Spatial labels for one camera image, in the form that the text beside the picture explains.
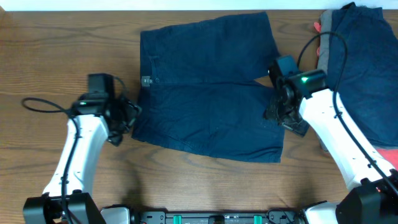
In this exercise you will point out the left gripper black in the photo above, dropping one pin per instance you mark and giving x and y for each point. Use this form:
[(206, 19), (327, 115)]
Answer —
[(132, 111)]

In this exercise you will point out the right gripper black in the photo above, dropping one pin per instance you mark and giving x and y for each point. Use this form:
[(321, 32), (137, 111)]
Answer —
[(300, 128)]

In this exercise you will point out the red garment in stack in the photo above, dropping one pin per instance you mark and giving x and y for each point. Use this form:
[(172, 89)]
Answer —
[(389, 154)]

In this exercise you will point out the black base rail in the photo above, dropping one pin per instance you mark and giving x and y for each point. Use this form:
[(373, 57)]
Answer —
[(273, 216)]

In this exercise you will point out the navy blue shorts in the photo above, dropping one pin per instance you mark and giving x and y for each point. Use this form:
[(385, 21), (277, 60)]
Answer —
[(200, 91)]

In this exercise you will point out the grey garment in stack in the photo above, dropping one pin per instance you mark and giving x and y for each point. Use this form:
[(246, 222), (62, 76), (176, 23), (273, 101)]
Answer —
[(323, 40)]

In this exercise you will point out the navy shorts on stack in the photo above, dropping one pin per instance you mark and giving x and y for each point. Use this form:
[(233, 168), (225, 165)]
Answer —
[(363, 77)]

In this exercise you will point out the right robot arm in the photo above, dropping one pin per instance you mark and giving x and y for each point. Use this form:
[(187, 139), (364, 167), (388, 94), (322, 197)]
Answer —
[(303, 99)]

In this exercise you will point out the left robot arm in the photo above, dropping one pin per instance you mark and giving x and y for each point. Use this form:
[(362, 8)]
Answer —
[(97, 117)]

